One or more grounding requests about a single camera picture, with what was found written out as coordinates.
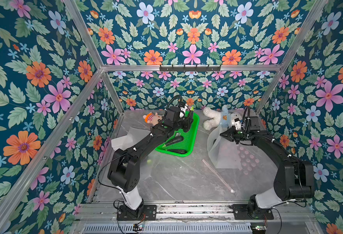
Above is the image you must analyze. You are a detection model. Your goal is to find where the green plastic basket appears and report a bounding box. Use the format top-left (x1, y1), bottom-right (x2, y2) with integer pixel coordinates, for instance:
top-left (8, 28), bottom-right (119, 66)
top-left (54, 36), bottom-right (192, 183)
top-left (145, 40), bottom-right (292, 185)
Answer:
top-left (155, 113), bottom-right (200, 157)

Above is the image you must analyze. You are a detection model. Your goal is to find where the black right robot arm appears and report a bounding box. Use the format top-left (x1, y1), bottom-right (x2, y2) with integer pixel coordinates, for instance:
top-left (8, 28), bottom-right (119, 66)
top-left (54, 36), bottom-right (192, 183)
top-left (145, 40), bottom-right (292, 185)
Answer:
top-left (220, 117), bottom-right (315, 213)

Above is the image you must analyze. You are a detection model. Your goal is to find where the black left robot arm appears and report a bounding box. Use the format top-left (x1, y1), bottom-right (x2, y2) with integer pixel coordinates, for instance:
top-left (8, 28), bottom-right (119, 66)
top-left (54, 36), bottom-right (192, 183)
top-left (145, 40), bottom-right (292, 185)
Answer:
top-left (108, 104), bottom-right (194, 213)

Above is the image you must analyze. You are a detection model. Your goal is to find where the clear zip-top bag pink zipper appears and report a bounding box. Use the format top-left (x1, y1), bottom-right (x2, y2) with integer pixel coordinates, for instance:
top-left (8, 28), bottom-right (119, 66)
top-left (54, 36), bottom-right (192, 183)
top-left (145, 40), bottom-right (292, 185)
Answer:
top-left (202, 160), bottom-right (235, 194)

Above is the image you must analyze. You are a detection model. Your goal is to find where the cartoon doll head toy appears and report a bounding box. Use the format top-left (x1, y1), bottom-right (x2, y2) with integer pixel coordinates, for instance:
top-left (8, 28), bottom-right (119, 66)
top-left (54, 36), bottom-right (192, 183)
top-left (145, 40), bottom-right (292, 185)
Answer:
top-left (143, 112), bottom-right (163, 126)

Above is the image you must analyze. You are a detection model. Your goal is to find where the white teddy bear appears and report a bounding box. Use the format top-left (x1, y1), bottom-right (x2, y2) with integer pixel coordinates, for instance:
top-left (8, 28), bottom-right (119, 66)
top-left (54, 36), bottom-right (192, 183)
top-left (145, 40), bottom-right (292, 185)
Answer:
top-left (203, 105), bottom-right (242, 130)

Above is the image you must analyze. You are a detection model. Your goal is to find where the white plastic box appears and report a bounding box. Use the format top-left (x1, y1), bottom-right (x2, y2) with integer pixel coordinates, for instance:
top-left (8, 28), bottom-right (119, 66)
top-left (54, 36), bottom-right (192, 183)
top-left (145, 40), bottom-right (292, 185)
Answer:
top-left (111, 136), bottom-right (127, 151)

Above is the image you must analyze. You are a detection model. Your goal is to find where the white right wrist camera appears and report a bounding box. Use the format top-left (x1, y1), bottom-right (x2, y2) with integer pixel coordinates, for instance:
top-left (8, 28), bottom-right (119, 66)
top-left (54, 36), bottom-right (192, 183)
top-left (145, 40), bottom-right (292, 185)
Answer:
top-left (232, 117), bottom-right (242, 130)

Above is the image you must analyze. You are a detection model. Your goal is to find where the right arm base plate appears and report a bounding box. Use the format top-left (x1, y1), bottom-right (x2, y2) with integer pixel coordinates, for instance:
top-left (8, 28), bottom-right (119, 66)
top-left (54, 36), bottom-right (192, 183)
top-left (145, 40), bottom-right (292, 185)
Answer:
top-left (230, 204), bottom-right (274, 220)

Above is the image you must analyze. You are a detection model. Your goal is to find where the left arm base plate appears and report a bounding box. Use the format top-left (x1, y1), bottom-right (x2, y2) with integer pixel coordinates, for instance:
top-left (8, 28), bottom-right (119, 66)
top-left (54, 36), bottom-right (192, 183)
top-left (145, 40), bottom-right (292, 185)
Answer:
top-left (117, 205), bottom-right (157, 221)

